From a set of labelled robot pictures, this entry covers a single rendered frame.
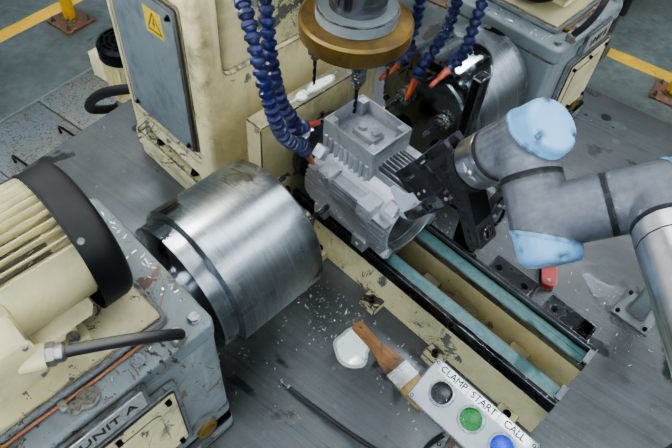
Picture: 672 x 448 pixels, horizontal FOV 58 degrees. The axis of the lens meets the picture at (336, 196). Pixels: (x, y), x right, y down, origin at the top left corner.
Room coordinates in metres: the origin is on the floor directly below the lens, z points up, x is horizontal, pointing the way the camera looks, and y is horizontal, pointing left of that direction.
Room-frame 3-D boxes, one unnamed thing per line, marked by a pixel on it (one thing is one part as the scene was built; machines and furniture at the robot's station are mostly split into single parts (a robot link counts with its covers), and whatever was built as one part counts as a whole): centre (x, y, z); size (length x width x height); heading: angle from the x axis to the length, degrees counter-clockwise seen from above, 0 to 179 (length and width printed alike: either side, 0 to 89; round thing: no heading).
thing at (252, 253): (0.51, 0.19, 1.04); 0.37 x 0.25 x 0.25; 140
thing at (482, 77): (0.80, -0.22, 1.12); 0.04 x 0.03 x 0.26; 50
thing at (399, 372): (0.50, -0.14, 0.80); 0.21 x 0.05 x 0.01; 44
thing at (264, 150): (0.88, 0.09, 0.97); 0.30 x 0.11 x 0.34; 140
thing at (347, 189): (0.75, -0.07, 1.01); 0.20 x 0.19 x 0.19; 49
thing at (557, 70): (1.24, -0.42, 0.99); 0.35 x 0.31 x 0.37; 140
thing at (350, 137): (0.78, -0.04, 1.11); 0.12 x 0.11 x 0.07; 49
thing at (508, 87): (1.04, -0.25, 1.04); 0.41 x 0.25 x 0.25; 140
